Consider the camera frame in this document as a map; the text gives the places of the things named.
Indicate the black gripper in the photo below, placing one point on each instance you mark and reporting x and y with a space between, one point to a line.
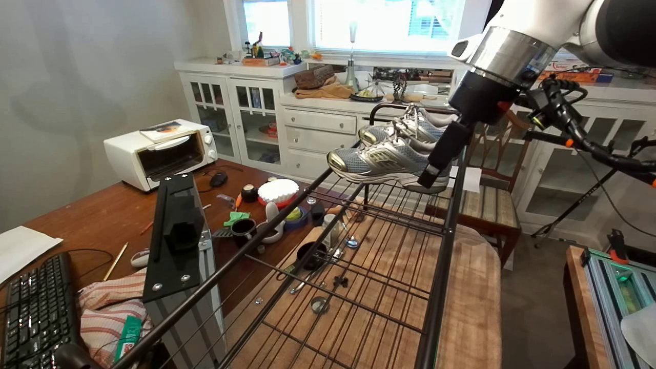
482 103

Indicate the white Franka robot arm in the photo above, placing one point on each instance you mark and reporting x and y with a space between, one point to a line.
534 28

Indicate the black metal shoe rack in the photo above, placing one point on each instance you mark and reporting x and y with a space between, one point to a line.
438 274

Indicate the small silver metal piece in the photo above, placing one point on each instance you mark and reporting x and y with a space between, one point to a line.
354 242

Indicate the white drawer chest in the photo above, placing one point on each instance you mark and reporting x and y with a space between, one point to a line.
319 134

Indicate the glass candle holder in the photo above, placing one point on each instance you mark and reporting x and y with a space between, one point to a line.
350 65

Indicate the clear glass jar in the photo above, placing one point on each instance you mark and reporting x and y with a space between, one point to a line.
332 230

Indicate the brown bag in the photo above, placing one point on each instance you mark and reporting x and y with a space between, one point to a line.
315 76

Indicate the orange book stack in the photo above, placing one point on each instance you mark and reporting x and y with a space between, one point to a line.
576 74

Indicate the beige woven tablecloth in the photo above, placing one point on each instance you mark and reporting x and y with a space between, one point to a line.
471 309

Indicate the black stand with orange clamps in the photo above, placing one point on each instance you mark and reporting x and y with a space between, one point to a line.
602 157

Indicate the yellow ball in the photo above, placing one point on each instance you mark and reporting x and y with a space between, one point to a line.
294 215

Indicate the small black clip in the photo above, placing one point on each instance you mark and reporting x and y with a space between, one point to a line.
340 282

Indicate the black round roll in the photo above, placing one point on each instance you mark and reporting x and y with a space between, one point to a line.
312 256

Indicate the round metal lid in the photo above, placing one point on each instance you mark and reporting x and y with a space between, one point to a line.
320 306

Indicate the small black cup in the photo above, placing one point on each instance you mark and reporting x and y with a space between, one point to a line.
249 193

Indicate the black mug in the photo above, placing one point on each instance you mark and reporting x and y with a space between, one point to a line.
242 232

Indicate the green plastic toy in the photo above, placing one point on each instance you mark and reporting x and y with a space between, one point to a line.
237 218

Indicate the white glass door cabinet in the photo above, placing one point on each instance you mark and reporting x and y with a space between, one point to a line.
227 116

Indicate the black computer mouse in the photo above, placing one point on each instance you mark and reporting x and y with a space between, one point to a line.
217 178

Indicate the white toaster oven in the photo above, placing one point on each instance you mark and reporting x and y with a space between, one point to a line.
136 157

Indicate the thin wooden stick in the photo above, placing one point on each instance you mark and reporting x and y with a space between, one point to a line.
115 263

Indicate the green plastic tube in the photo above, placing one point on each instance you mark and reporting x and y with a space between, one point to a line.
128 337

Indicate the pink striped cloth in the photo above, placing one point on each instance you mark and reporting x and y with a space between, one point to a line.
102 320

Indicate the white paper sheet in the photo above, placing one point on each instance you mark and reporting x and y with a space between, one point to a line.
23 249

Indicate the black computer keyboard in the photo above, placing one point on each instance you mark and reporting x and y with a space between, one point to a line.
37 315

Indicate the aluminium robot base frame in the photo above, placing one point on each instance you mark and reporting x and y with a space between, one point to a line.
626 287

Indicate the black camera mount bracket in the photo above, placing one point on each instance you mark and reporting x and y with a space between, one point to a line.
175 232

